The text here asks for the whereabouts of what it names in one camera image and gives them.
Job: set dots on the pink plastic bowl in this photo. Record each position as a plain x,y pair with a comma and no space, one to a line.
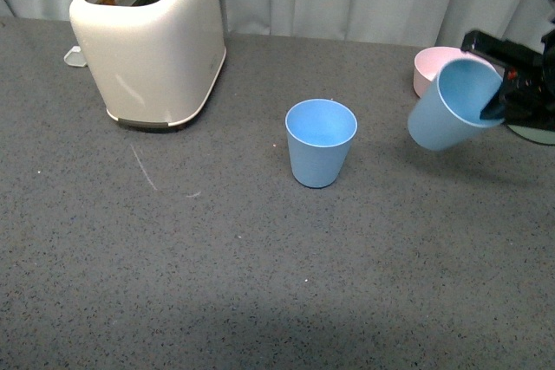
428,62

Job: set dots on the green plastic bowl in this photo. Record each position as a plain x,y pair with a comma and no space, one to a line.
539,136

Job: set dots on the cream white toaster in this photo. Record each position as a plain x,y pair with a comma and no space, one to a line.
155,62

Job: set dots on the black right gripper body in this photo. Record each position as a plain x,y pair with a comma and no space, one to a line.
529,99

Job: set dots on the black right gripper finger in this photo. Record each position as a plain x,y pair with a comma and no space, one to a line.
504,53
499,105

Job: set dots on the light blue plastic cup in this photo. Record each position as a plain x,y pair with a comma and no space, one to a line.
449,112

